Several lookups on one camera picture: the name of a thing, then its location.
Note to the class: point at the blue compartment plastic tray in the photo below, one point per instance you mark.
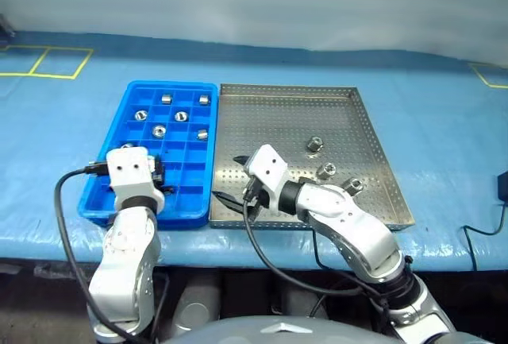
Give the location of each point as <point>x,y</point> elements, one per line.
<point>186,169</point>

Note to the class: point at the grey robot torso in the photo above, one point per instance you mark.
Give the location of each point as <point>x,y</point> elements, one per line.
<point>278,334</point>

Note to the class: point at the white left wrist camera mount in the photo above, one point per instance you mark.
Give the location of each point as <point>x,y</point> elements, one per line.
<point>127,177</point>

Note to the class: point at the grey rounded shape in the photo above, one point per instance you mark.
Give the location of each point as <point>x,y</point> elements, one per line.
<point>198,304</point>

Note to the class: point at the dark object at table edge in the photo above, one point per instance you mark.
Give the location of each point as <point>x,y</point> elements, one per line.
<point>6,28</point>

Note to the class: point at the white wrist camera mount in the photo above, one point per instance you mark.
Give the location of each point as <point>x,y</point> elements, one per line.
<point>127,177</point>
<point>268,165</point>

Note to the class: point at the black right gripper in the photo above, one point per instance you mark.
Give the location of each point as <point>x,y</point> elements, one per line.
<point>255,199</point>

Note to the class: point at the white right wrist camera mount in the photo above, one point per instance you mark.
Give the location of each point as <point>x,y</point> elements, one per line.
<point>268,165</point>

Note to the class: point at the small black box device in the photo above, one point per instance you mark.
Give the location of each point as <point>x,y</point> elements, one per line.
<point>502,187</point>

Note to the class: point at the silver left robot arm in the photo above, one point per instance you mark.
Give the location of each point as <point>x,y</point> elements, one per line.
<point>127,248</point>

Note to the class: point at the blue plastic table cover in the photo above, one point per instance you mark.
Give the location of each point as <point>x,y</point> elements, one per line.
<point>436,141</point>

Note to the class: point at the small metal roller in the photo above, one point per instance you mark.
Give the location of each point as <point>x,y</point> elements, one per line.
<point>166,99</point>
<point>128,145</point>
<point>140,114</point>
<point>326,170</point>
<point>159,131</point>
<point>314,144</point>
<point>202,134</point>
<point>203,100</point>
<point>354,185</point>
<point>181,115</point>

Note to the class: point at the perforated steel tray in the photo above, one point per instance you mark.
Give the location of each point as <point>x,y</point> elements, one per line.
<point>278,129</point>

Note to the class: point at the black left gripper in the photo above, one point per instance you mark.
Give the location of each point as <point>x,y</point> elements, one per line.
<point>158,170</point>

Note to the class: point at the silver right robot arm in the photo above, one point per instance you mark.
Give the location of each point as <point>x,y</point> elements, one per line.
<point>349,217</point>

